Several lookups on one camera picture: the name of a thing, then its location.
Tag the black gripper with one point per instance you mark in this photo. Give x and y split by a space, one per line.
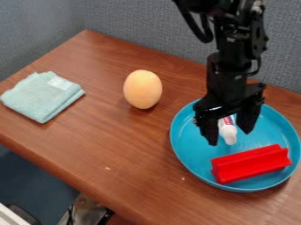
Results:
230 95

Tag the white toothpaste tube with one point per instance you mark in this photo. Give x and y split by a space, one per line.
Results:
227 130

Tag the blue round plate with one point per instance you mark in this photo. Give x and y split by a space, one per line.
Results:
190 146

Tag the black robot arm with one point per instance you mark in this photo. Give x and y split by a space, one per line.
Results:
233 24

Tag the light green folded cloth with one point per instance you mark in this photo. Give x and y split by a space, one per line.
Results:
42 96

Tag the red plastic block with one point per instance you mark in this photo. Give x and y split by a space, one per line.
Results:
250 163

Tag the orange egg-shaped object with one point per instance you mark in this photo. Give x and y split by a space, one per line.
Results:
142 89

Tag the grey bag under table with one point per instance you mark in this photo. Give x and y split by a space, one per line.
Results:
86 212

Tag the white object bottom left corner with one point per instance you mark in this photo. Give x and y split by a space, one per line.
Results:
9 218

